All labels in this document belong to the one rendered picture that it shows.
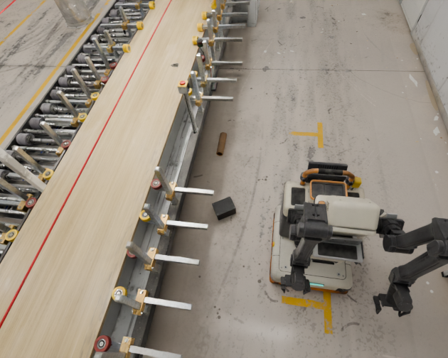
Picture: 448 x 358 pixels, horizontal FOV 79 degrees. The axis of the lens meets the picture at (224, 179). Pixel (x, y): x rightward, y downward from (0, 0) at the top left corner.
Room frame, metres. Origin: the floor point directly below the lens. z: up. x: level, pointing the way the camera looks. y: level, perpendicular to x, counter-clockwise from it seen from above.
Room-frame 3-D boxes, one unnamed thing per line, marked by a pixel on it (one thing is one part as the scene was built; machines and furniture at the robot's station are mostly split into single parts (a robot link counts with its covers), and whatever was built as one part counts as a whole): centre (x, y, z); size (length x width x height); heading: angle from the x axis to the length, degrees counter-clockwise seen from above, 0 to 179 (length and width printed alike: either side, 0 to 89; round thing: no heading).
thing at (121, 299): (0.33, 0.62, 0.86); 0.04 x 0.04 x 0.48; 73
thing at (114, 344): (0.10, 0.60, 0.81); 0.43 x 0.03 x 0.04; 73
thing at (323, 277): (0.70, -0.62, 0.16); 0.67 x 0.64 x 0.25; 162
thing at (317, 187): (0.81, -0.66, 0.87); 0.23 x 0.15 x 0.11; 72
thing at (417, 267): (0.19, -0.68, 1.40); 0.11 x 0.06 x 0.43; 73
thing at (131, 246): (0.57, 0.55, 0.94); 0.04 x 0.04 x 0.48; 73
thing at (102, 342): (0.16, 0.78, 0.85); 0.08 x 0.08 x 0.11
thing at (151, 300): (0.34, 0.52, 0.80); 0.43 x 0.03 x 0.04; 73
